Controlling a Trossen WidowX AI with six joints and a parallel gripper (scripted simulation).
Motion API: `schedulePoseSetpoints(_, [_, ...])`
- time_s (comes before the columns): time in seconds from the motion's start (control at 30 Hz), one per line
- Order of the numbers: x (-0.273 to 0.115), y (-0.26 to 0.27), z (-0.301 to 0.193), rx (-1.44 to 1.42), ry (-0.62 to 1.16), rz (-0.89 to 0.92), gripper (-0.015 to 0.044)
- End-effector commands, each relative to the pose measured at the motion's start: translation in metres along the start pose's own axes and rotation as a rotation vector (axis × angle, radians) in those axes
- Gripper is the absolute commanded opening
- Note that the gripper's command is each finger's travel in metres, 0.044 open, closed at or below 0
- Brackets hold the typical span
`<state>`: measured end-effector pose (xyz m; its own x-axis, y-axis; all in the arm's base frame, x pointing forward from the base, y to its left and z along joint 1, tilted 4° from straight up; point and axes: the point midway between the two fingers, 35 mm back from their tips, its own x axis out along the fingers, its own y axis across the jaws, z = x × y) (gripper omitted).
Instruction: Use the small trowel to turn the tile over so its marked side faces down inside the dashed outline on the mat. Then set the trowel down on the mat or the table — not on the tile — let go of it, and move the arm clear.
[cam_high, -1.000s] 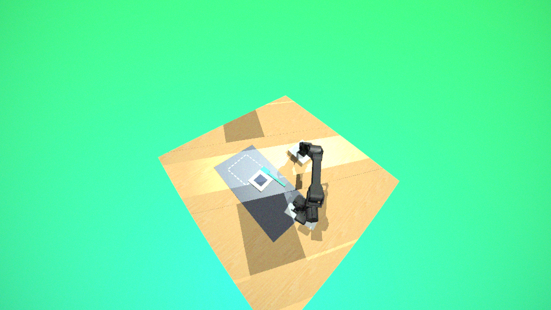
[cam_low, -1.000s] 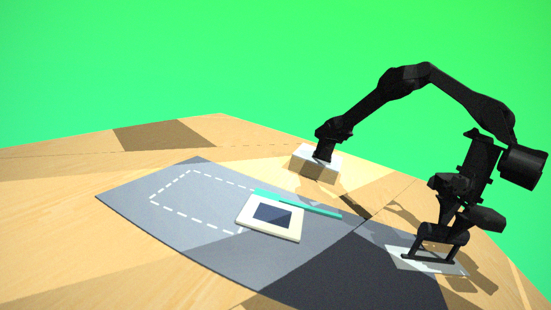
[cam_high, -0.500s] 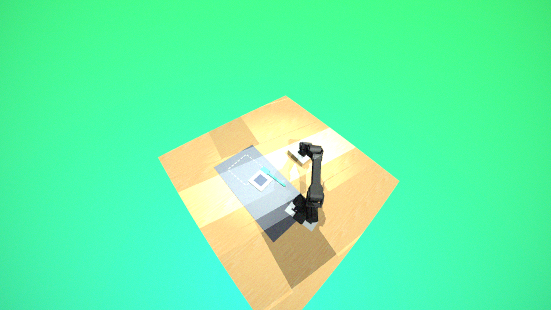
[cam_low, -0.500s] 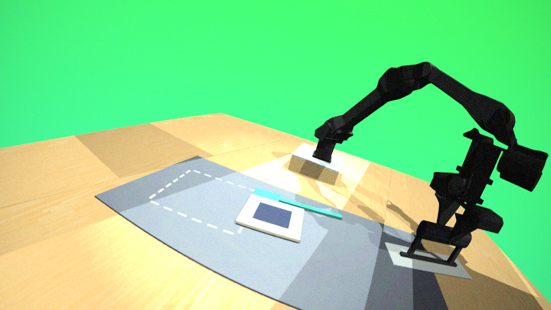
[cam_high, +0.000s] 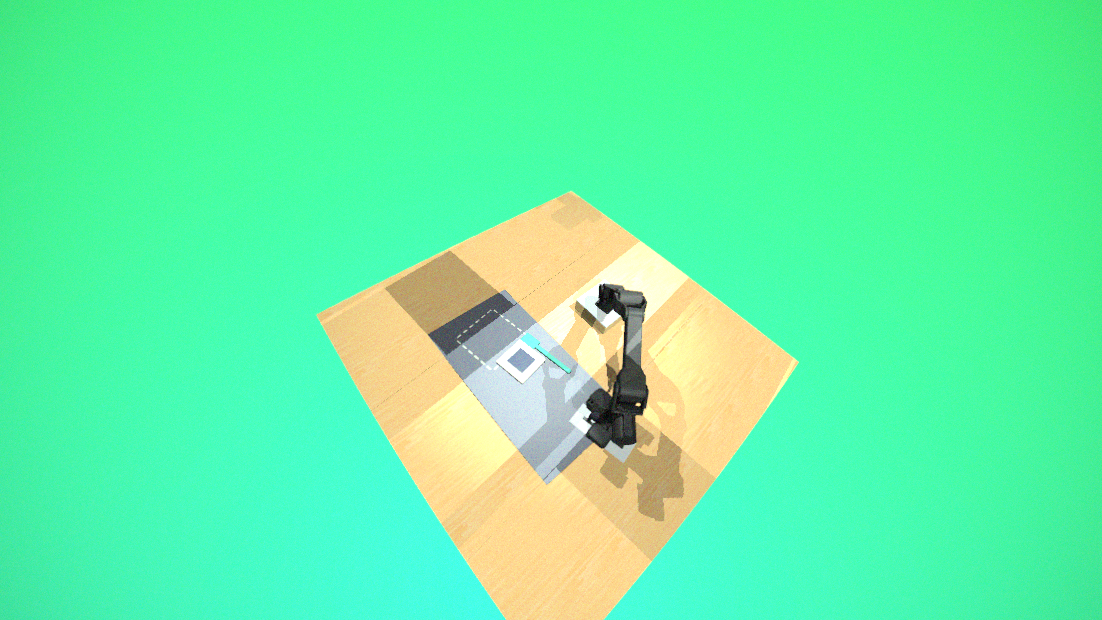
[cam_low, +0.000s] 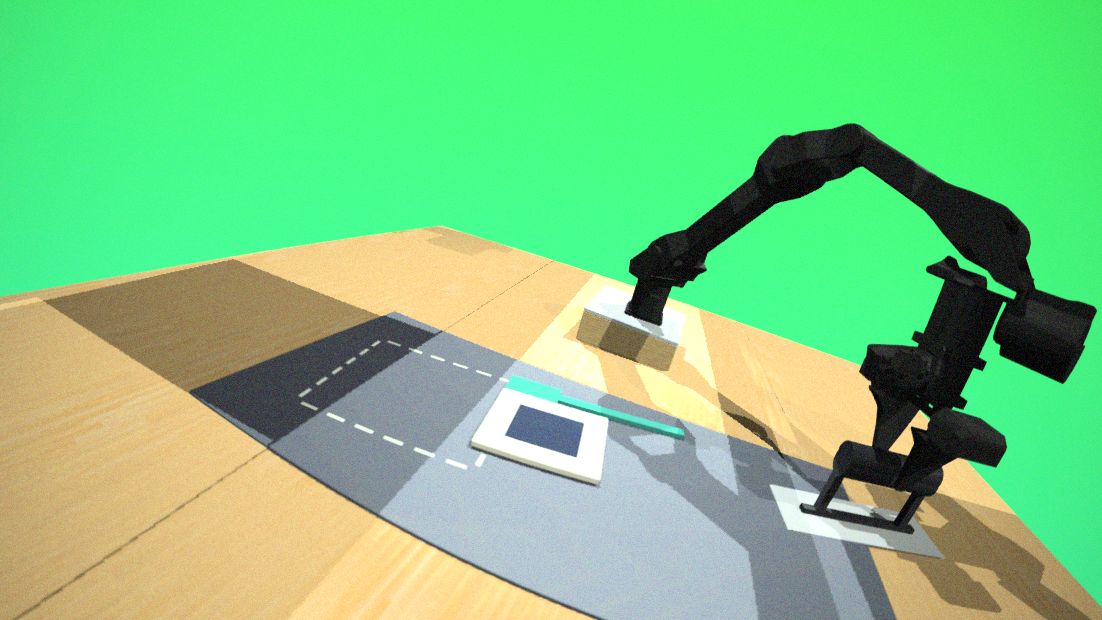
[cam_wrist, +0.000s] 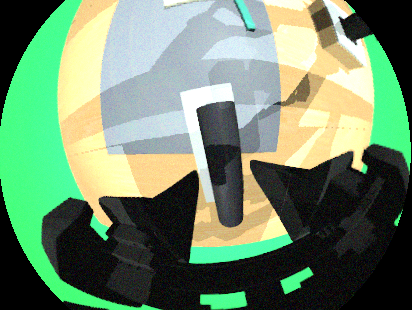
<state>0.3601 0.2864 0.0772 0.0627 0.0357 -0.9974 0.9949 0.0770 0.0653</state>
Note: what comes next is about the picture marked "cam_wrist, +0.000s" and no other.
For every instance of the white square tile with dark blue centre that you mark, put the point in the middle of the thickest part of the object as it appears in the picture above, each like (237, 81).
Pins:
(168, 3)

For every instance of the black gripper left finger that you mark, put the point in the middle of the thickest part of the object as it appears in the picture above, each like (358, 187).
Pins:
(170, 215)

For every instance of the teal flat trowel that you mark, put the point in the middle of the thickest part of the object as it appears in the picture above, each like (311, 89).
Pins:
(245, 14)

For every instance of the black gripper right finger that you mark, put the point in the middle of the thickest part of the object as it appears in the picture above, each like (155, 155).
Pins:
(295, 193)

